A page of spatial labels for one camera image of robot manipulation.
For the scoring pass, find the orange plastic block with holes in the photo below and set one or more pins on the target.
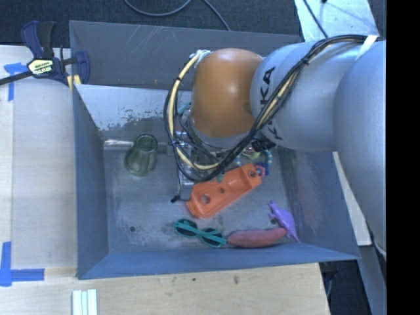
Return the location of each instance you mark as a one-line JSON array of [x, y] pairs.
[[226, 189]]

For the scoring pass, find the teal sunglasses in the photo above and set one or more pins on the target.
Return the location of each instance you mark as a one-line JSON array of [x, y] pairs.
[[188, 229]]

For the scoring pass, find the grey metal bin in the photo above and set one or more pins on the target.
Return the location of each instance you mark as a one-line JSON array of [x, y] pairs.
[[144, 205]]

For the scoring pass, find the clear glass cup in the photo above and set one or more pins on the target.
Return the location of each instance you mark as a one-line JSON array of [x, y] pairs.
[[140, 159]]

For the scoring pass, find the red-brown sweet potato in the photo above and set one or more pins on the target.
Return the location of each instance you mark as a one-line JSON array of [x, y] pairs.
[[256, 237]]

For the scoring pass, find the purple toy dinosaur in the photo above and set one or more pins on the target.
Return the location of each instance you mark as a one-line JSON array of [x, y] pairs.
[[286, 219]]

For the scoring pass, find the pale wood board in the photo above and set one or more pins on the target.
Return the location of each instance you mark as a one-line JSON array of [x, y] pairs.
[[42, 176]]

